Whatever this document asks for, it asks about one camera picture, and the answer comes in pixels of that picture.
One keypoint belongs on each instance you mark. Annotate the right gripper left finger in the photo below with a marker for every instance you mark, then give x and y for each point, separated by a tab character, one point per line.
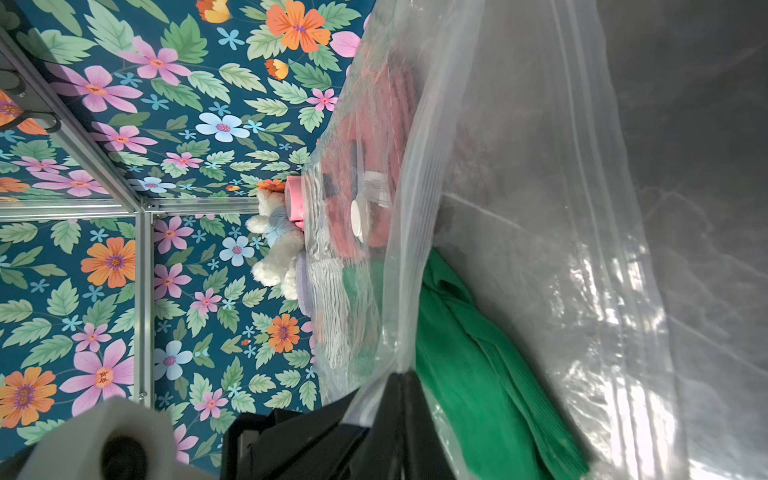
290	445

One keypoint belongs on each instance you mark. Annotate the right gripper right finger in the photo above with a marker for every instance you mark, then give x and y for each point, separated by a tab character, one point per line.
403	442

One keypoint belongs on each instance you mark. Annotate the green tank top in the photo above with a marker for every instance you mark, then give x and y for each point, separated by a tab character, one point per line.
504	423

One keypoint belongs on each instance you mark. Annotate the clear plastic vacuum bag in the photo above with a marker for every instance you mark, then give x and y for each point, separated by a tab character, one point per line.
595	172

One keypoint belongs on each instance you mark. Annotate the red tank top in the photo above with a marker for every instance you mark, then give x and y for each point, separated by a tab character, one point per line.
364	156

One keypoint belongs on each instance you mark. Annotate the white bag valve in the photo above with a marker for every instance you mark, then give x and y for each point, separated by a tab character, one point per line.
359	219

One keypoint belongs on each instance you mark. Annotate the lilac pouch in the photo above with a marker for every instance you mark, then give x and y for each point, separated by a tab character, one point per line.
303	286

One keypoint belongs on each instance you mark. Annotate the lower striped shirt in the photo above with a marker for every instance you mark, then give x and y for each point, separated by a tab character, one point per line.
348	295

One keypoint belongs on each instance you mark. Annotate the white teddy bear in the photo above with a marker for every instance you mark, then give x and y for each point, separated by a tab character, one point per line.
286	241

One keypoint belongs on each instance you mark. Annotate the pink alarm clock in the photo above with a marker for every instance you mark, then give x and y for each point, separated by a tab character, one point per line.
294	201

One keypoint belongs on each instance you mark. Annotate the black wall hook rail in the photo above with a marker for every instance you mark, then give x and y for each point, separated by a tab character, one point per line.
23	109

